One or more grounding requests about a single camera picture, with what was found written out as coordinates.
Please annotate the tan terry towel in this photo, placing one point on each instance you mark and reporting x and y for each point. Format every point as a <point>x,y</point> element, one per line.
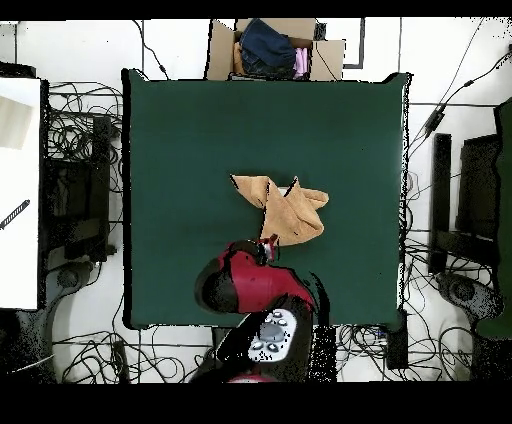
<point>288,212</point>

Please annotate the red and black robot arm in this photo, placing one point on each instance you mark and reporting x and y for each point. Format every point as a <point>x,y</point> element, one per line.
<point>256,286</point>

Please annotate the dark green table cloth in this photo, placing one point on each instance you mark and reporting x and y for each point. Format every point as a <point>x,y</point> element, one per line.
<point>192,160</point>

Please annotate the black power strip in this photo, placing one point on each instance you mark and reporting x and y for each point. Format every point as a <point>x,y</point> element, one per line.
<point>120,360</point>
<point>397,344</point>

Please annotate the narrow black panel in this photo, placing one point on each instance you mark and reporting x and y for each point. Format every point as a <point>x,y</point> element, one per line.
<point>440,192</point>

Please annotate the black metal rack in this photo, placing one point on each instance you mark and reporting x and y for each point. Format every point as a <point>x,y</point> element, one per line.
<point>100,180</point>

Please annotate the pink garment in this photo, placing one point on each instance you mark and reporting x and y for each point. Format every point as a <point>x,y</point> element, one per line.
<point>300,62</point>

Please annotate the folded tan garment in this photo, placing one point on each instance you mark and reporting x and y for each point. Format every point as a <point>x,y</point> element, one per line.
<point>238,60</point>

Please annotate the brown cardboard box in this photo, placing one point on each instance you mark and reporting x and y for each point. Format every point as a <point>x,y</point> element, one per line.
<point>220,56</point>

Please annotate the blue denim jeans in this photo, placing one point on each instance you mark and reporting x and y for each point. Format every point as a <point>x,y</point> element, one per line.
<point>268,48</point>

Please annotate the black power adapter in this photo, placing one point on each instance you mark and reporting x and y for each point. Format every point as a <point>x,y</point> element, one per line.
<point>434,122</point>

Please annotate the wide black panel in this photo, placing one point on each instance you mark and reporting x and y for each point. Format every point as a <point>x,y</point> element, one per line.
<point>478,188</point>

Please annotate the small black block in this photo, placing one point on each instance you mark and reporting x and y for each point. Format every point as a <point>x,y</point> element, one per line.
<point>320,31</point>

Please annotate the green covered side table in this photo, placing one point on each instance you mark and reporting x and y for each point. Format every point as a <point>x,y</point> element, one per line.
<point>506,240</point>

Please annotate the white table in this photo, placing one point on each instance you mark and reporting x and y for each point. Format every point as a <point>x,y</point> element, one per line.
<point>20,260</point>

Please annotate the beige paper sheet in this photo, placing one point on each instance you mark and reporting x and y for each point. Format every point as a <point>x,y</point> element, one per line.
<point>14,124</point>

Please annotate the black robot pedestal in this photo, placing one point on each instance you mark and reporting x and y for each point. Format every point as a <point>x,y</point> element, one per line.
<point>324,352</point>

